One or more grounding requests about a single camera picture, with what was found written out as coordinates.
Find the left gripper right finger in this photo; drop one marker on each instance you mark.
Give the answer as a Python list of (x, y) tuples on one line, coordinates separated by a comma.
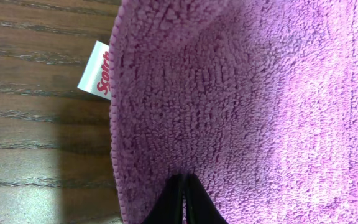
[(200, 208)]

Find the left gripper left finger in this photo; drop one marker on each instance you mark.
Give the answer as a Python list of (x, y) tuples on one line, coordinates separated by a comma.
[(169, 207)]

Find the purple microfiber cloth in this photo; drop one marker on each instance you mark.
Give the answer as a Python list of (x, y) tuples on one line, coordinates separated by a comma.
[(258, 98)]

